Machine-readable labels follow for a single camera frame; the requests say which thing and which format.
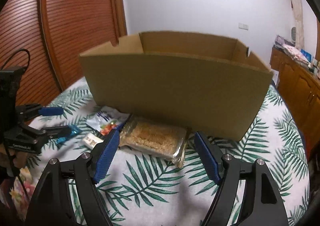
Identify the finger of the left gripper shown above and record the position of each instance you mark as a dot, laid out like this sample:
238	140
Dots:
53	132
51	111

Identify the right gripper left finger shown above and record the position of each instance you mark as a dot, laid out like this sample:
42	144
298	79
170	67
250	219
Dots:
51	201

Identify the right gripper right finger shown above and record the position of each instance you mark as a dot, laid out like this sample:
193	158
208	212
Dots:
261	204

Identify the teal foil candy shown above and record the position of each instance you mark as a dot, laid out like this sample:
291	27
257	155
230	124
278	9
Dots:
74	131

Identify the clear crumbly biscuit pack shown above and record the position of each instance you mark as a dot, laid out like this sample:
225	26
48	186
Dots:
158	139

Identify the small white snack packet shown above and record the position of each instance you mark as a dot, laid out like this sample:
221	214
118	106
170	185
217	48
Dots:
90	141

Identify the person's left hand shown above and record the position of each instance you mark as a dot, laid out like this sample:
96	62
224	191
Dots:
18	158

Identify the floral quilt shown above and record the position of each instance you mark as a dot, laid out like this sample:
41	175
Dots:
15	195

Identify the white label snack packet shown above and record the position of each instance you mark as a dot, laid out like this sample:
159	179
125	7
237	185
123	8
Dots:
107	119

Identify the brown cardboard box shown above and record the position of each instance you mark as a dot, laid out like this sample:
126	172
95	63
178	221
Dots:
204	82

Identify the wooden louvered wardrobe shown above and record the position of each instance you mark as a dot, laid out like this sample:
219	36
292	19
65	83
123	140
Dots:
48	36

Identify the wooden sideboard cabinet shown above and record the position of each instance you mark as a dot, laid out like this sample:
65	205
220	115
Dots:
300	91

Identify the folded floral cloth stack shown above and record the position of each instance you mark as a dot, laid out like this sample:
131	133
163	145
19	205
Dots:
295	54

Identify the small white fan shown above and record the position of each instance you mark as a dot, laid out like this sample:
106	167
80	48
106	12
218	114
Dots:
293	34

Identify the cream tied curtain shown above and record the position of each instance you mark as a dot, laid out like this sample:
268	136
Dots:
298	16

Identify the white wall switch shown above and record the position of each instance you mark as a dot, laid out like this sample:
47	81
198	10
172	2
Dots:
243	26

